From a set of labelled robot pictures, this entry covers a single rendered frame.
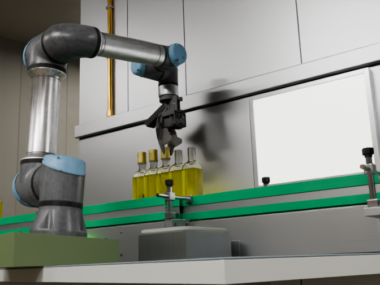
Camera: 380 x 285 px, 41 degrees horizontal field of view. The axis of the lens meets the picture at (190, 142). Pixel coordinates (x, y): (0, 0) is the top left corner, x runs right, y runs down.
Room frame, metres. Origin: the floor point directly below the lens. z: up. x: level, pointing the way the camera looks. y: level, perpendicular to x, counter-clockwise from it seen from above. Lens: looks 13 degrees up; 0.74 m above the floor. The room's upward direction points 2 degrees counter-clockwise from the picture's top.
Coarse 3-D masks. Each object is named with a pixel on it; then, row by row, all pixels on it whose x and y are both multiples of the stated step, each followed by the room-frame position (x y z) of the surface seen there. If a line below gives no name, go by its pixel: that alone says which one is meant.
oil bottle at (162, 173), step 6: (162, 168) 1.82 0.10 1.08; (168, 168) 1.81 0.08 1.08; (156, 174) 1.83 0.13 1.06; (162, 174) 1.82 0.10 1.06; (168, 174) 1.81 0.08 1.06; (156, 180) 1.83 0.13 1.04; (162, 180) 1.82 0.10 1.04; (156, 186) 1.84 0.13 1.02; (162, 186) 1.82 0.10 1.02; (162, 192) 1.82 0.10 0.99
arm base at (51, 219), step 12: (48, 204) 1.33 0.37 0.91; (60, 204) 1.33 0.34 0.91; (72, 204) 1.35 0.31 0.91; (36, 216) 1.35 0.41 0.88; (48, 216) 1.33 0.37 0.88; (60, 216) 1.32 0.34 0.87; (72, 216) 1.34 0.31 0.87; (36, 228) 1.32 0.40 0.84; (48, 228) 1.31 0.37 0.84; (60, 228) 1.31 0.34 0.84; (72, 228) 1.33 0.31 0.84; (84, 228) 1.39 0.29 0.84
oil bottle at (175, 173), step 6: (174, 168) 1.78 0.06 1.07; (180, 168) 1.77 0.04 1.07; (174, 174) 1.78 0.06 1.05; (180, 174) 1.77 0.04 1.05; (174, 180) 1.78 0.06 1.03; (180, 180) 1.77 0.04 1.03; (174, 186) 1.78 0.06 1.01; (180, 186) 1.77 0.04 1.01; (174, 192) 1.78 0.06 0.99; (180, 192) 1.77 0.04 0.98
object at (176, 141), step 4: (168, 132) 1.86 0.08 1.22; (172, 132) 1.85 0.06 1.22; (172, 136) 1.85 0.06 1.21; (176, 136) 1.84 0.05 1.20; (172, 140) 1.85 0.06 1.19; (176, 140) 1.85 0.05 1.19; (180, 140) 1.84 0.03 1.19; (168, 144) 1.86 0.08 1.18; (172, 144) 1.86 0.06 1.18; (176, 144) 1.85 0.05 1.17; (172, 148) 1.86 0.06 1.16; (172, 152) 1.86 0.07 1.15
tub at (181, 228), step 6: (156, 228) 1.44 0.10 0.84; (162, 228) 1.42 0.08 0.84; (168, 228) 1.41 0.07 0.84; (174, 228) 1.39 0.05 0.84; (180, 228) 1.38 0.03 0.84; (186, 228) 1.38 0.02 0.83; (192, 228) 1.39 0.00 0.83; (198, 228) 1.42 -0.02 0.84; (204, 228) 1.44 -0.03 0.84; (210, 228) 1.46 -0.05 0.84; (216, 228) 1.49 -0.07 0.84; (222, 228) 1.51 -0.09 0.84
